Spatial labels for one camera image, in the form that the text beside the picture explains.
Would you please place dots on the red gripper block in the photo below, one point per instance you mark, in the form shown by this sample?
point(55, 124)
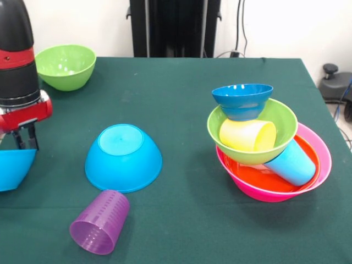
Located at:
point(24, 115)

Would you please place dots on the light blue plastic bowl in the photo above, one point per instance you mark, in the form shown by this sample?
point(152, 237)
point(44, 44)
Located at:
point(123, 165)
point(13, 170)

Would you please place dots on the purple plastic cup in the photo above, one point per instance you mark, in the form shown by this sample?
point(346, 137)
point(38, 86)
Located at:
point(101, 222)

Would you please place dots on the yellow plastic cup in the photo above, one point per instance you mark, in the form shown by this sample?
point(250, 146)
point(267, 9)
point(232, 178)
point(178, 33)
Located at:
point(244, 136)

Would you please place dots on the small dark blue bowl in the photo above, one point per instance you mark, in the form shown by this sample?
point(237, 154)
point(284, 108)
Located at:
point(242, 101)

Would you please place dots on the orange plastic bowl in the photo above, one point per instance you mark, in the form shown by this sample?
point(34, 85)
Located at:
point(247, 176)

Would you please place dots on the green plastic bowl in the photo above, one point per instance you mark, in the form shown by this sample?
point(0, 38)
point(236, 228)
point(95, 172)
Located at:
point(286, 121)
point(66, 66)

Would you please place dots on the light blue plastic cup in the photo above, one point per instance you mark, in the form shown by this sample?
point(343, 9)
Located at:
point(294, 167)

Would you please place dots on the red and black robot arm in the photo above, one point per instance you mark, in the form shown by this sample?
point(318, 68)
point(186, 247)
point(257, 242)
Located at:
point(16, 55)

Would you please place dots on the dark green tablecloth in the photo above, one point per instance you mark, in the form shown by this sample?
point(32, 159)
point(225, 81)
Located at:
point(178, 110)

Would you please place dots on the large pink plastic bowl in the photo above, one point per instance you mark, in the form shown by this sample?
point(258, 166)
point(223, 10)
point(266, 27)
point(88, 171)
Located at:
point(264, 195)

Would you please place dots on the black equipment with knob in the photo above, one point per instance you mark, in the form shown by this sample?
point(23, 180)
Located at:
point(335, 85)

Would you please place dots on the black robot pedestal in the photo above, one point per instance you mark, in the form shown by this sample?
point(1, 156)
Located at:
point(170, 27)

